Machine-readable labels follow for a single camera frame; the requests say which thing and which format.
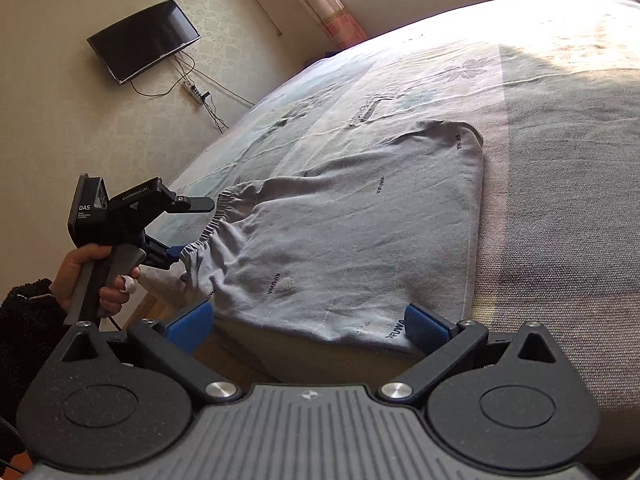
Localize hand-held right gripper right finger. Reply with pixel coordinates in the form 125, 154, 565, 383
376, 301, 558, 403

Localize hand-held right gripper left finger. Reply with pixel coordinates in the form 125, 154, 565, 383
60, 300, 241, 402

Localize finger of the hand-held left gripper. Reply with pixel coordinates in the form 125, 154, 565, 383
167, 195, 216, 213
144, 232, 183, 271

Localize person's left forearm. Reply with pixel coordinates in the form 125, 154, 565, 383
0, 279, 71, 441

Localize person's left hand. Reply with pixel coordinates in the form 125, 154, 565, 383
50, 244, 142, 318

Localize white power strip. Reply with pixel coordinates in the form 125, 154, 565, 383
182, 81, 211, 106

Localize pink checked curtain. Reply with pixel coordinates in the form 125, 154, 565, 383
265, 0, 368, 53

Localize black wall cables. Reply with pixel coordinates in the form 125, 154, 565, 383
131, 55, 256, 133

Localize black wall television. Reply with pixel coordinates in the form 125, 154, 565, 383
86, 0, 202, 86

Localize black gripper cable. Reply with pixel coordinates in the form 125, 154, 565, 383
0, 412, 27, 476

